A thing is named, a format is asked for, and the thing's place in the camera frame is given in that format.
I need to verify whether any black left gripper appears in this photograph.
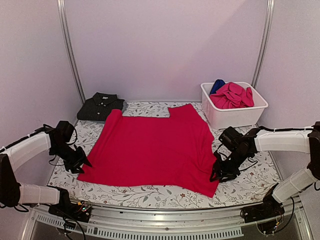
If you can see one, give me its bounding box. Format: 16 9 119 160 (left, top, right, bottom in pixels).
51 142 92 174

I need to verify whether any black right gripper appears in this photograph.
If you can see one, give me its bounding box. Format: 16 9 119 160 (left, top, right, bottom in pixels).
209 149 250 183

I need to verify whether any magenta t-shirt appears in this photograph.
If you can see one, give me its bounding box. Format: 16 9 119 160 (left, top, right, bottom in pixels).
78 104 218 198

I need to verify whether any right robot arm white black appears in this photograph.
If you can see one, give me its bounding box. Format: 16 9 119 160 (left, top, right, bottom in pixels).
209 121 320 223

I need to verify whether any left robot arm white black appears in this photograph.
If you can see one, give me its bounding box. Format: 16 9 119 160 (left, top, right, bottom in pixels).
0 120 91 217

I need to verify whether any white plastic laundry bin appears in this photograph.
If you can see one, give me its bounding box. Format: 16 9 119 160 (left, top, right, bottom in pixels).
200 81 269 130

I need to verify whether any black pinstriped folded shirt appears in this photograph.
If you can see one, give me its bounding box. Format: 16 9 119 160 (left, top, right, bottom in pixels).
76 92 125 122

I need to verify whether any grey folded garment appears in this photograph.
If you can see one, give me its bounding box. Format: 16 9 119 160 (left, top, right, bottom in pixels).
121 101 128 113

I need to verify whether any pink garment in bin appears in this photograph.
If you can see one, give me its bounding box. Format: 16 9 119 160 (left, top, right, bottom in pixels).
209 82 255 110

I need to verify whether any blue garment in bin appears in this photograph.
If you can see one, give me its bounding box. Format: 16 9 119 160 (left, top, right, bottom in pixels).
209 79 226 95

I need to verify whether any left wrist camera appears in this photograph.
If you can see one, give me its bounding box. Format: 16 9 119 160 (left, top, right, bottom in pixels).
55 120 75 146

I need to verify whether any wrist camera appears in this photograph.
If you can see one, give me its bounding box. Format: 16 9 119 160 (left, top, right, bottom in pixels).
55 120 75 146
218 126 244 152

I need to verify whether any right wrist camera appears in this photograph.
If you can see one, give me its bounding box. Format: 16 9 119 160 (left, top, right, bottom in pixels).
218 126 244 152

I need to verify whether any aluminium front rail base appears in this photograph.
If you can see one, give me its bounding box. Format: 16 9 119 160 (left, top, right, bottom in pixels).
21 196 316 240

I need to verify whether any aluminium frame post left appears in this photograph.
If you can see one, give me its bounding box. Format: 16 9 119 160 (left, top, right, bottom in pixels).
56 0 86 104

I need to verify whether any aluminium frame post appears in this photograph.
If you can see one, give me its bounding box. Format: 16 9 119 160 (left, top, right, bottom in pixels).
251 0 276 88
56 0 86 104

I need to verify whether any aluminium frame post right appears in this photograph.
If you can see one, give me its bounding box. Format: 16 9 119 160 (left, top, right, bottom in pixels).
251 0 276 88

